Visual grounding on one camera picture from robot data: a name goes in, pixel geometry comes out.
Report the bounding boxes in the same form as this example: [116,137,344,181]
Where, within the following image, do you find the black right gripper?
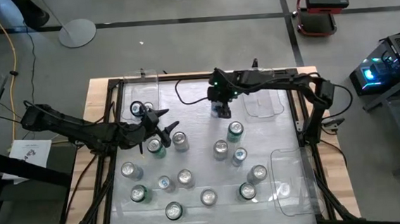
[206,66,240,120]

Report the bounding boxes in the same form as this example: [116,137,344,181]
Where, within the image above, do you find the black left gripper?
[129,106,182,151]

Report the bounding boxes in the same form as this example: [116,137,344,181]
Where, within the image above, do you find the green Sprite can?
[225,120,246,144]
[129,183,154,205]
[164,200,186,222]
[238,181,259,201]
[146,137,168,161]

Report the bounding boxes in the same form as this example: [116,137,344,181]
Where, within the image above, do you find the white Spindrift can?
[120,160,145,182]
[211,139,231,162]
[171,130,191,154]
[199,188,219,208]
[246,163,269,186]
[176,168,196,190]

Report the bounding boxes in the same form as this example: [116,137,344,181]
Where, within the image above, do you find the clear plastic bin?
[118,68,163,127]
[265,144,327,219]
[239,67,287,121]

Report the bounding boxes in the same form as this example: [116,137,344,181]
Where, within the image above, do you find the grey round stand base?
[38,0,98,51]

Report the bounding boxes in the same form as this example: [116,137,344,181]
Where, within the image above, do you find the white printed paper sheet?
[0,137,56,186]

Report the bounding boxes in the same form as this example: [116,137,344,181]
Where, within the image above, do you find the dark bulky floor object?
[10,0,51,30]

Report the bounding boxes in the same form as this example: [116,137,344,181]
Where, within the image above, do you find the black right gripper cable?
[173,75,218,106]

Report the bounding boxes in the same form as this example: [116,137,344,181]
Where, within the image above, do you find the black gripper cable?
[173,75,218,106]
[130,99,148,120]

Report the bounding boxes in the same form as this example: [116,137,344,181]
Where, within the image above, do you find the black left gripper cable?
[130,99,148,120]

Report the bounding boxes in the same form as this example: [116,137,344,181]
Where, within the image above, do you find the black workbench frame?
[0,141,77,224]

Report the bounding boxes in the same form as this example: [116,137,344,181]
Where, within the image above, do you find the yellow floor cable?
[0,0,23,144]

